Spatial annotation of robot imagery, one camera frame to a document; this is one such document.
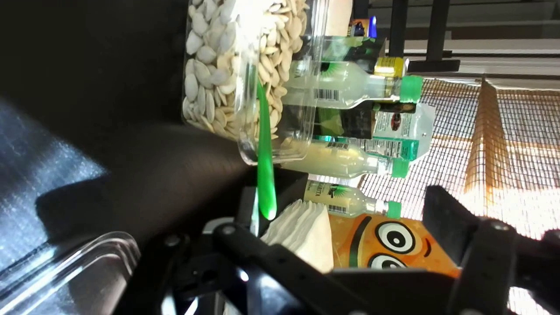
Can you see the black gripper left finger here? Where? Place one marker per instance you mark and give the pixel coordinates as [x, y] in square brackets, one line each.
[263, 274]

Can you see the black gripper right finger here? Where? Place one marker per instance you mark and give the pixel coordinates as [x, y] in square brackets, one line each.
[483, 263]

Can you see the green plastic spoon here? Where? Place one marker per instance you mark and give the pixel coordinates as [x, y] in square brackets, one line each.
[266, 176]

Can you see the orange smiley face box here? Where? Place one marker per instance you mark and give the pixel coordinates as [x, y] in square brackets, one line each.
[408, 247]

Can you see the green capped clear bottle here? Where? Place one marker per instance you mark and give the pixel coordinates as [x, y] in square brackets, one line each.
[412, 125]
[338, 160]
[343, 198]
[338, 85]

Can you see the gold metal can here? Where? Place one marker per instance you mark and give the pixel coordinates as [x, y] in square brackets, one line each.
[389, 67]

